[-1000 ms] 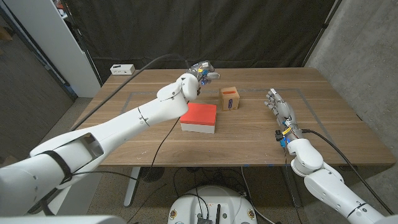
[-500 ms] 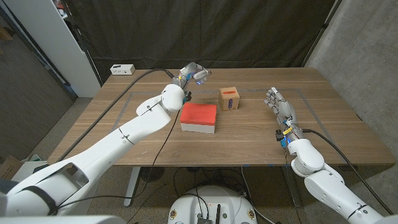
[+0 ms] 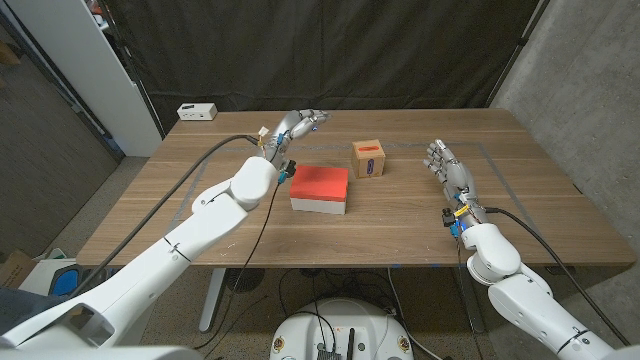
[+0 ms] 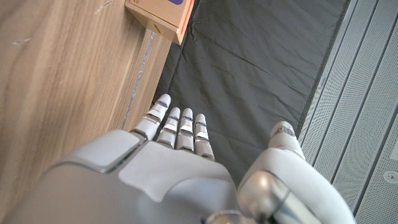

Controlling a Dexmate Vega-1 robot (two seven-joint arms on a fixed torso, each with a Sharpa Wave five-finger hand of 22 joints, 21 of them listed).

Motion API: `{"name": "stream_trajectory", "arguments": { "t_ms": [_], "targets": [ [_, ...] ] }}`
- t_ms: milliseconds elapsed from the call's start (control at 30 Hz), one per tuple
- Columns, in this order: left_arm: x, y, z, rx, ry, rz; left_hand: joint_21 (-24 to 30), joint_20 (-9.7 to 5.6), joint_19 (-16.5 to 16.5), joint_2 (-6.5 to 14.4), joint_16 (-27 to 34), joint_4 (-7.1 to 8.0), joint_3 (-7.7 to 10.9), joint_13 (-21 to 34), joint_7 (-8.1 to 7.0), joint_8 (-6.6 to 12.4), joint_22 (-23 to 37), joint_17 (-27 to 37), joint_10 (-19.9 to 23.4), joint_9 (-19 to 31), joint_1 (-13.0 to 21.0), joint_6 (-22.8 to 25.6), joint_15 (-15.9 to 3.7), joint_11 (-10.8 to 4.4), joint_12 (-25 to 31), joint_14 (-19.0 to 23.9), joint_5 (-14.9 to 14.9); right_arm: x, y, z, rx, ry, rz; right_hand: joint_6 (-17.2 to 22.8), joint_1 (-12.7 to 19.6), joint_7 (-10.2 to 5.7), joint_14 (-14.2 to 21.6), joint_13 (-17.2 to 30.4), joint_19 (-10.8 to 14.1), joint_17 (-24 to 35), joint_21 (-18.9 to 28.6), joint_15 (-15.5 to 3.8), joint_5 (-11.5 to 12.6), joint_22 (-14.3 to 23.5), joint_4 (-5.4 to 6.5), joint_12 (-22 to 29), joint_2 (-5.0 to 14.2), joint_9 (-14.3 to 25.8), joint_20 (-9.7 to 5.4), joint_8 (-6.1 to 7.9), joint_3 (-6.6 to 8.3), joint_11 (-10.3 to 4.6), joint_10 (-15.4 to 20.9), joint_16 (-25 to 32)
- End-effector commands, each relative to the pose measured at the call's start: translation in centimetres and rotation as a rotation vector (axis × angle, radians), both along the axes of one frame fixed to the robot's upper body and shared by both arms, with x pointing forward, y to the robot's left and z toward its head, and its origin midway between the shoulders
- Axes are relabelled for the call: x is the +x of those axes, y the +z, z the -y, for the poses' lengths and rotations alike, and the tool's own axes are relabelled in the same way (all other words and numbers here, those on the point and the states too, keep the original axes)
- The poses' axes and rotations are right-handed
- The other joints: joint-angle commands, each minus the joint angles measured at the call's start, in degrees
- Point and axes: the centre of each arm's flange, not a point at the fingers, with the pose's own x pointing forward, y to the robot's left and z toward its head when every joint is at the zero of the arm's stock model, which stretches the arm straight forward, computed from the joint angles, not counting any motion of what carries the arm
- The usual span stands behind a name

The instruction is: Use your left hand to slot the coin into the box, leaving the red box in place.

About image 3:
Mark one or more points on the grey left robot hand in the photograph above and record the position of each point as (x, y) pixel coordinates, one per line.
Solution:
(295, 132)

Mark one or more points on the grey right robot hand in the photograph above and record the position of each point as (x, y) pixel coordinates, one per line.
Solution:
(457, 177)

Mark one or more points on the red box with white base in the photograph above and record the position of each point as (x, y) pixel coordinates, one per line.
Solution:
(320, 184)

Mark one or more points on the wooden slotted cube box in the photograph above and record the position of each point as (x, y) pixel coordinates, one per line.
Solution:
(368, 160)

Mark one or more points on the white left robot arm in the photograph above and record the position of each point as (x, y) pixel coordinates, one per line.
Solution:
(190, 235)

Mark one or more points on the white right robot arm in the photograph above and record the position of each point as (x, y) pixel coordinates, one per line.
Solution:
(525, 300)

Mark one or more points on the white power outlet box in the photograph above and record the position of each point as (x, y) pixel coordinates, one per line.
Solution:
(196, 111)

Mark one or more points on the brown cardboard box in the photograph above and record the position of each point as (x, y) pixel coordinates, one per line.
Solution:
(12, 270)

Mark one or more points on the black fabric curtain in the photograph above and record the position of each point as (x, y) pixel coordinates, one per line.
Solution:
(320, 55)

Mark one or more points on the dark grey table leg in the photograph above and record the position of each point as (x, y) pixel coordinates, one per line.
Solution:
(472, 310)

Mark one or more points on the black curtain stand pole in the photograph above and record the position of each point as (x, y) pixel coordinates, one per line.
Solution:
(132, 70)
(520, 42)

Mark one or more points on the round black floor fan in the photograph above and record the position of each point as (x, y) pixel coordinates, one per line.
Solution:
(245, 280)

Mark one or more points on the white robot torso base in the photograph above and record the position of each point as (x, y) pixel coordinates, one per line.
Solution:
(345, 320)

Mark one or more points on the white table leg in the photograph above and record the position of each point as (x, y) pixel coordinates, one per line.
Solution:
(212, 300)

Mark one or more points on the white cabinet panel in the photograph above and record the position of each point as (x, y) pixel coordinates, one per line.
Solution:
(90, 65)

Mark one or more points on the white robot chest plate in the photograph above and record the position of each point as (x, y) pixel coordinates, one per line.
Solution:
(100, 353)

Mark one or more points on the person's leg in jeans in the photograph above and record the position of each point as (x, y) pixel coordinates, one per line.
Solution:
(20, 310)

